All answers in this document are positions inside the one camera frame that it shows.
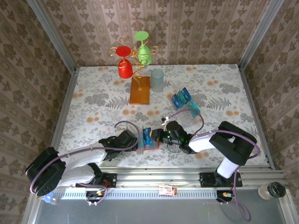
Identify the orange card holder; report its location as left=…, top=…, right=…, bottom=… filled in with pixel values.
left=135, top=132, right=161, bottom=153

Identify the translucent pale blue cup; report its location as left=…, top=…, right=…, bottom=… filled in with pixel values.
left=150, top=69, right=165, bottom=92

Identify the small red white box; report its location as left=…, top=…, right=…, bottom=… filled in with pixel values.
left=159, top=185, right=178, bottom=196

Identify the floral patterned tablecloth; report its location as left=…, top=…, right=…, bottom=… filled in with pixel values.
left=55, top=64, right=269, bottom=167

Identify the red plastic wine glass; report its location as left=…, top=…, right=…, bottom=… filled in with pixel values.
left=116, top=46, right=134, bottom=79

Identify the grey metal panel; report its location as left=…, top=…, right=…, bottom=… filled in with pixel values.
left=35, top=198, right=287, bottom=224

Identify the green plastic wine glass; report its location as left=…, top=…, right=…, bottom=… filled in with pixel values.
left=134, top=31, right=154, bottom=66

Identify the clear jar black lid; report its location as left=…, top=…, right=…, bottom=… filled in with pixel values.
left=258, top=182, right=287, bottom=201

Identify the thin black wire loop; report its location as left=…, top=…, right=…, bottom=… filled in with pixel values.
left=166, top=141, right=185, bottom=154

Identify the aluminium frame rail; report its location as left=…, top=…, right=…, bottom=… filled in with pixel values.
left=65, top=169, right=287, bottom=190

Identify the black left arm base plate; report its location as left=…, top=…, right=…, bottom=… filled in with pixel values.
left=75, top=173, right=117, bottom=189

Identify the gold wire rack wooden base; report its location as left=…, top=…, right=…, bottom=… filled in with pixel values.
left=107, top=35, right=159, bottom=105

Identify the white slotted cable duct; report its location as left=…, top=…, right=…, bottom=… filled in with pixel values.
left=57, top=189, right=218, bottom=200

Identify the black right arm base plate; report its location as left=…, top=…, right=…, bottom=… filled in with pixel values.
left=199, top=172, right=243, bottom=188

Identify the aluminium table side rail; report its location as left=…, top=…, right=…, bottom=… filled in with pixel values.
left=237, top=65, right=277, bottom=170
left=48, top=67, right=79, bottom=149

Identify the aluminium frame post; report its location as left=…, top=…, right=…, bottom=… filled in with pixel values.
left=25, top=0, right=78, bottom=73
left=237, top=0, right=285, bottom=70

